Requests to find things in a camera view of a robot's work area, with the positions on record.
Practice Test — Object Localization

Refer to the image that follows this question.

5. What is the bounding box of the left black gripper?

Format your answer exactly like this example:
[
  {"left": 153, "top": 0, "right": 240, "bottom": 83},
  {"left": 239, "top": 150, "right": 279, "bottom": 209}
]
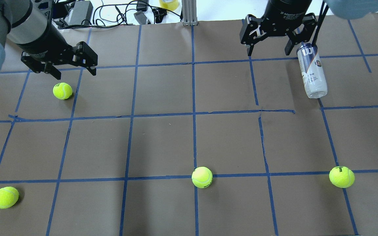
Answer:
[{"left": 21, "top": 31, "right": 98, "bottom": 80}]

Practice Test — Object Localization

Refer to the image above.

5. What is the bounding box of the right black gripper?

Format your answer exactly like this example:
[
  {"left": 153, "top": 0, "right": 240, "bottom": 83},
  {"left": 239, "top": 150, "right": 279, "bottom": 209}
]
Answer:
[{"left": 240, "top": 0, "right": 317, "bottom": 56}]

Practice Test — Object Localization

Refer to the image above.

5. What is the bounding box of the Wilson tennis ball can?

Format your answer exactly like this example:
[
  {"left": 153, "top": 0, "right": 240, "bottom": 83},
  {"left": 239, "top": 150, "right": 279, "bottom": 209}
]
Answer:
[{"left": 296, "top": 43, "right": 327, "bottom": 99}]

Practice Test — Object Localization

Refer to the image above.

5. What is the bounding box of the tennis ball upper left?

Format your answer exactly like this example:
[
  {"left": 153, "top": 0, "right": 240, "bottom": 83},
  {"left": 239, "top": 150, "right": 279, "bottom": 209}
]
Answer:
[{"left": 52, "top": 82, "right": 73, "bottom": 100}]

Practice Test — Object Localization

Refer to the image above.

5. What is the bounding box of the tennis ball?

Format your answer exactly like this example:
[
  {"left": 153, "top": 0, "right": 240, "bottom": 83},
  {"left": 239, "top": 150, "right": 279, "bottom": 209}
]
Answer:
[
  {"left": 52, "top": 82, "right": 73, "bottom": 100},
  {"left": 329, "top": 166, "right": 355, "bottom": 188},
  {"left": 191, "top": 167, "right": 213, "bottom": 188},
  {"left": 0, "top": 187, "right": 19, "bottom": 209}
]

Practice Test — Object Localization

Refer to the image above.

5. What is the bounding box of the tennis ball lower left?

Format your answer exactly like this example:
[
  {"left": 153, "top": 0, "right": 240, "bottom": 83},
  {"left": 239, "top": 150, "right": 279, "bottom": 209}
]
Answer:
[{"left": 0, "top": 187, "right": 19, "bottom": 209}]

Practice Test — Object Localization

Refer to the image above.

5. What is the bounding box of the tennis ball right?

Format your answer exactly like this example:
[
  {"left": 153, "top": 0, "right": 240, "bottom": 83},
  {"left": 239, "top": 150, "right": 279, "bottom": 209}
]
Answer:
[{"left": 329, "top": 166, "right": 355, "bottom": 188}]

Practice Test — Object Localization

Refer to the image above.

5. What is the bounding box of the tennis ball centre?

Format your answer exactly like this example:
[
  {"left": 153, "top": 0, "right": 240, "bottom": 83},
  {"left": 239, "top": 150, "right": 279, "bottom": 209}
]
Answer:
[{"left": 191, "top": 167, "right": 213, "bottom": 188}]

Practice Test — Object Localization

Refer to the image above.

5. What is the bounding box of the black power adapter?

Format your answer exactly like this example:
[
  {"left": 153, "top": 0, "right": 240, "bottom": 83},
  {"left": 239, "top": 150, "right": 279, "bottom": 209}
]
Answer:
[{"left": 68, "top": 0, "right": 93, "bottom": 25}]

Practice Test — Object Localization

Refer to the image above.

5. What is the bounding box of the yellow tape roll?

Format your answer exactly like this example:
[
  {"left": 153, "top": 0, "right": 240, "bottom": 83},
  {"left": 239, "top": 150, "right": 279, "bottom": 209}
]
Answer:
[{"left": 159, "top": 0, "right": 179, "bottom": 11}]

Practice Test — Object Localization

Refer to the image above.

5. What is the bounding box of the brown paper table cover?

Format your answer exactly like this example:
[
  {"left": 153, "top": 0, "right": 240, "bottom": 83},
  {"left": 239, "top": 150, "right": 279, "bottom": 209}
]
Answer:
[{"left": 0, "top": 13, "right": 378, "bottom": 236}]

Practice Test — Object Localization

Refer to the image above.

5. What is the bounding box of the aluminium frame post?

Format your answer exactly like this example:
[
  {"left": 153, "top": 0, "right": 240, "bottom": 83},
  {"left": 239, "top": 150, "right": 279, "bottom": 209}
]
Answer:
[{"left": 181, "top": 0, "right": 198, "bottom": 26}]

